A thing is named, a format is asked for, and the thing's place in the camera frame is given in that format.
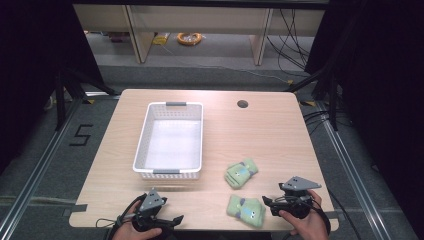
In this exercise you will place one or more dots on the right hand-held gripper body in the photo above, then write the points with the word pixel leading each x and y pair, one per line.
pixel 296 200

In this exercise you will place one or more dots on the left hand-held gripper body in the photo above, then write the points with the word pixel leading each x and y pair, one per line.
pixel 150 203

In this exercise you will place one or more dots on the white plastic basket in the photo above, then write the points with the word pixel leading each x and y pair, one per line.
pixel 171 143

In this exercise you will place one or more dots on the person's left hand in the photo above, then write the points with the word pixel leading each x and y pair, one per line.
pixel 128 231

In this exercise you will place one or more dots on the grey tape strip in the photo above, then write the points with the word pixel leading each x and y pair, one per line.
pixel 76 208
pixel 332 215

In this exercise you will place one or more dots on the yellow floor tape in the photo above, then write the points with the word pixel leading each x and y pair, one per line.
pixel 308 103
pixel 88 101

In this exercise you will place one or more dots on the dark round table grommet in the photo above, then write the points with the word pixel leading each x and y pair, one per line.
pixel 242 103

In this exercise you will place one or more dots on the black metal stand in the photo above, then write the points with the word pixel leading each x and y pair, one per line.
pixel 333 103
pixel 60 103

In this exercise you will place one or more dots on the black curtain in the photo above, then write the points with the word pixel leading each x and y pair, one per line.
pixel 33 66
pixel 383 83

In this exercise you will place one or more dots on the yellow packet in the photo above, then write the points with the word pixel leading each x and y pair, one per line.
pixel 161 39

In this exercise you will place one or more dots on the aluminium floor rail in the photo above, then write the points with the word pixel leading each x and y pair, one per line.
pixel 36 173
pixel 353 180

